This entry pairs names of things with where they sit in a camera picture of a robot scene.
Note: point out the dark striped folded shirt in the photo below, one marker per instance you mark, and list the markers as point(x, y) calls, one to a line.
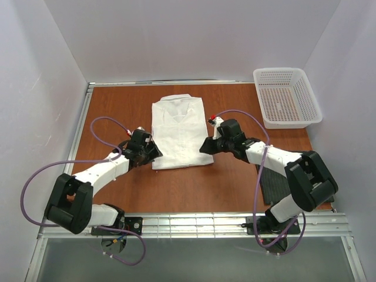
point(274, 186)

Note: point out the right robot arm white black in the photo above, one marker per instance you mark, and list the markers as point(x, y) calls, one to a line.
point(309, 181)

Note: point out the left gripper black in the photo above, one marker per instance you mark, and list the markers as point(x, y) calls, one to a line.
point(149, 152)

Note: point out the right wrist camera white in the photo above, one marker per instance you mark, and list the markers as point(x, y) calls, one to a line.
point(216, 122)

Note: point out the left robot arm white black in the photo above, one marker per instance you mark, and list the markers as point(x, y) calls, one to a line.
point(70, 204)

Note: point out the aluminium frame rail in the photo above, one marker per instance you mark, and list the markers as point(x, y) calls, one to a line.
point(212, 225)

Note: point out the white plastic basket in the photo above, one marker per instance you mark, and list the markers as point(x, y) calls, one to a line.
point(286, 98)

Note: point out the white long sleeve shirt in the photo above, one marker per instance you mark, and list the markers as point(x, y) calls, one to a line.
point(179, 130)

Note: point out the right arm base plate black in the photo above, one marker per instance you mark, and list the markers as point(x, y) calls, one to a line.
point(265, 226)

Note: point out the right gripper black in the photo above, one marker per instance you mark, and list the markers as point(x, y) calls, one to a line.
point(214, 144)

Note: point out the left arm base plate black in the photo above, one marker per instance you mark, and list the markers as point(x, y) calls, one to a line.
point(133, 224)

